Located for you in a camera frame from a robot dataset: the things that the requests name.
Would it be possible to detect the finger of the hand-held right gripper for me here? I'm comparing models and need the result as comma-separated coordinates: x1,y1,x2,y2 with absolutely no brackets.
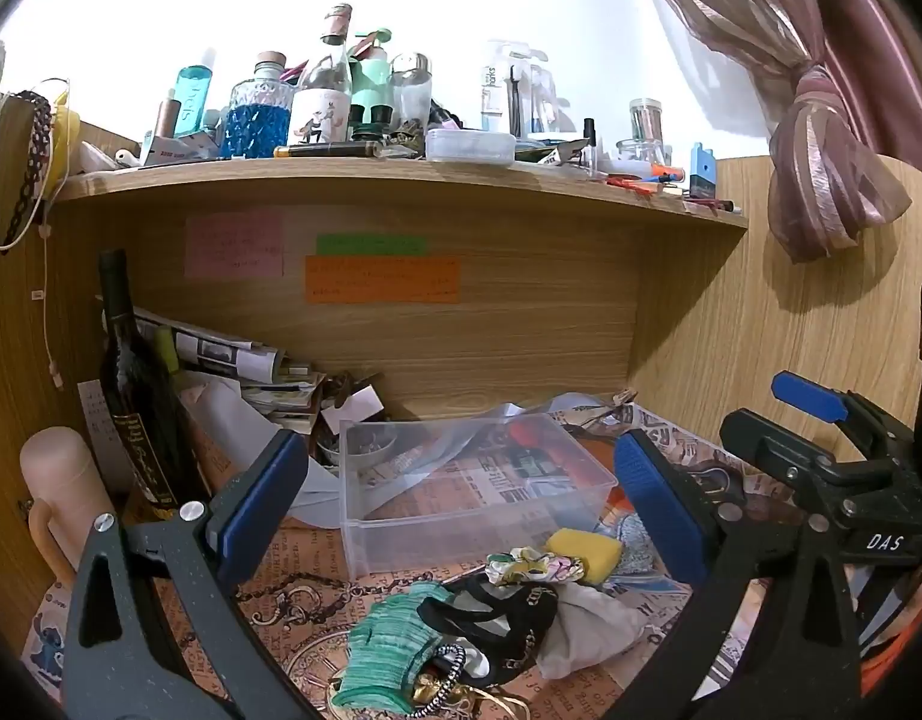
771,370,920,466
720,407,845,500

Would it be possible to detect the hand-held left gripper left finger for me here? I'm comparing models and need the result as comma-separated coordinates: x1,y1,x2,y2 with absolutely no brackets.
62,427,319,720

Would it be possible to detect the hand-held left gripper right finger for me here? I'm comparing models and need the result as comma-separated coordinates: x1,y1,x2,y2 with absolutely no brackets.
603,429,861,720

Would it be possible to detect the silver glitter cloth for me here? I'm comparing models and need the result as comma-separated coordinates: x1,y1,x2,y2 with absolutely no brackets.
618,517,661,578

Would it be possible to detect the yellow sponge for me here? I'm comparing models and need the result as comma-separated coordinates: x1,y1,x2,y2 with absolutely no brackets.
543,529,625,586

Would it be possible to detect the clear plastic storage box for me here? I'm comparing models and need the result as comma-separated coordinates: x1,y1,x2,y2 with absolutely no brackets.
339,411,619,580

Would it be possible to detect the floral scrunchie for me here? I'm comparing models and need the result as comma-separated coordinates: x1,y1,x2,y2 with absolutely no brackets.
485,547,586,586

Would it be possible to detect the white cloth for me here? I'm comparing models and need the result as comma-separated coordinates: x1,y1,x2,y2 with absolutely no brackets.
536,581,649,680

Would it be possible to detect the black strappy cloth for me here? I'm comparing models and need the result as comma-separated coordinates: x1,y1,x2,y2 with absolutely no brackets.
416,574,559,687

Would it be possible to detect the green knit cloth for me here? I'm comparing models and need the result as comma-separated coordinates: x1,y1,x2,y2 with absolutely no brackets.
333,581,447,713

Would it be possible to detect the black white braided cord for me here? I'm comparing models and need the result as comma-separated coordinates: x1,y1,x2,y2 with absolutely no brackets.
408,641,469,717

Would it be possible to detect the white paper sheet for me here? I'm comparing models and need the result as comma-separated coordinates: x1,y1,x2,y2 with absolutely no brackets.
198,379,342,530

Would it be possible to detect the small ceramic bowl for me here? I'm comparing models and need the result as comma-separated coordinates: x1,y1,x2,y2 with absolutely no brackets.
315,431,394,470

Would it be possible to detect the white card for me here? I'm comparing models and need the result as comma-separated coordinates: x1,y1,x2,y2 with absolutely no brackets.
320,384,385,428

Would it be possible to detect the newspaper print table mat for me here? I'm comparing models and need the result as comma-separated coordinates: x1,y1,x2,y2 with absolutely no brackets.
26,397,867,720

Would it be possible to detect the red plastic item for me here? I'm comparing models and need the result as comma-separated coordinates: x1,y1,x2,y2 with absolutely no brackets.
506,416,559,451

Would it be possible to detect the dark wine bottle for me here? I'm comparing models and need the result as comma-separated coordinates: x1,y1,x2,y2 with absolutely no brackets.
97,249,203,522

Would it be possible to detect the pile of papers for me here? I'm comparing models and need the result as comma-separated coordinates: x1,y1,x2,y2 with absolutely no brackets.
131,304,327,436

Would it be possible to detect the orange fabric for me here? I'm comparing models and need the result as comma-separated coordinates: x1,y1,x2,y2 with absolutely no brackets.
858,645,922,698

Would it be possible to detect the white handwritten note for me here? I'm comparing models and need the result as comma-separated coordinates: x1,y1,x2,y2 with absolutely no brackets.
78,379,132,496

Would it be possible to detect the beige mug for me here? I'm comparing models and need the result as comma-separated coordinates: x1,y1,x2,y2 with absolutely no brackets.
20,426,124,593

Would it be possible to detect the orange sticky note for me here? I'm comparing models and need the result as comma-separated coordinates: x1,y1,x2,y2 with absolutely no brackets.
305,256,462,305

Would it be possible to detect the pink striped curtain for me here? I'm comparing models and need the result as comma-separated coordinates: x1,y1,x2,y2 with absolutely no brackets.
624,0,922,263

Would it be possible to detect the blue plastic block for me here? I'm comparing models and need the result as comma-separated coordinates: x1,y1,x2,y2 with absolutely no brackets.
688,141,719,200

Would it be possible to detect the pink sticky note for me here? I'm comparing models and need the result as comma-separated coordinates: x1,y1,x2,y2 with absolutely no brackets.
185,211,286,278

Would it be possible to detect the green sticky note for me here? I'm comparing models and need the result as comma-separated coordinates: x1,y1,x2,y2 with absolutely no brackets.
316,234,428,256

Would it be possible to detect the blue cartoon sticker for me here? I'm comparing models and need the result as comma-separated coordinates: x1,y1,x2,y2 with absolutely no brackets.
22,592,76,698

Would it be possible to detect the small glass jar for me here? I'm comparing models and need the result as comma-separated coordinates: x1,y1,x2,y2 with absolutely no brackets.
617,97,670,166

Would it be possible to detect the wooden shelf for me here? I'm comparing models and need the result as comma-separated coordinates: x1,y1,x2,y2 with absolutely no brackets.
48,154,751,230

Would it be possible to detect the brown pen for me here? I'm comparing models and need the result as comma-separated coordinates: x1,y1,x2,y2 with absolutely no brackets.
273,141,379,160

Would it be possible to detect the white box with red label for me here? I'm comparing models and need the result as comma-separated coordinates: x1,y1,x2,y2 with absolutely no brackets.
140,131,222,166

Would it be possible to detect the glass bottle with blue liquid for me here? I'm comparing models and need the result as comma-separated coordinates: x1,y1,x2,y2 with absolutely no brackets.
221,51,295,160

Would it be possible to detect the clear bottle with printed label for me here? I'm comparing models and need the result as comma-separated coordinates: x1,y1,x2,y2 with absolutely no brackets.
288,4,355,145

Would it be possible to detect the teal plastic bottle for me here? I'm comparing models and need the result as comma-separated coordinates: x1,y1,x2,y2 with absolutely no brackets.
174,49,218,140

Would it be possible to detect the clear plastic case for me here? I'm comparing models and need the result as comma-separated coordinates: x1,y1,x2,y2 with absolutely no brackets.
425,127,517,164

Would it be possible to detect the yellow plastic item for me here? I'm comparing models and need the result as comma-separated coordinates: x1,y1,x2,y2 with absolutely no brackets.
52,109,83,188

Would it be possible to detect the black lace headband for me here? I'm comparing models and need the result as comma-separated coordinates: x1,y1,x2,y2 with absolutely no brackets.
0,90,53,248

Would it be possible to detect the mint green pump bottle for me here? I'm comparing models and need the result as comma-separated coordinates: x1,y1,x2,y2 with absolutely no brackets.
348,28,398,128

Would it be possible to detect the clear jar with metal lid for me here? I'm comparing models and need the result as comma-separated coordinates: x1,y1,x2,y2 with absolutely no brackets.
390,52,433,128

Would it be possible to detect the clear blister pack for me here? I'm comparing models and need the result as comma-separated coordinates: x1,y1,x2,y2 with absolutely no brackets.
480,39,559,137

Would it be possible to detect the white cable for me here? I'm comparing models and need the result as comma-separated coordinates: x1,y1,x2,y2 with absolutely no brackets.
37,225,64,391

